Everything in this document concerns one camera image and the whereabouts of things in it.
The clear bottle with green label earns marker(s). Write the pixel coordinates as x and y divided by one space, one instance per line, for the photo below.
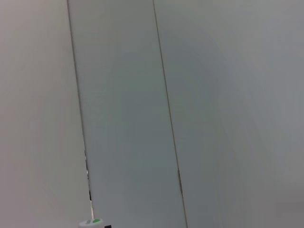
90 223

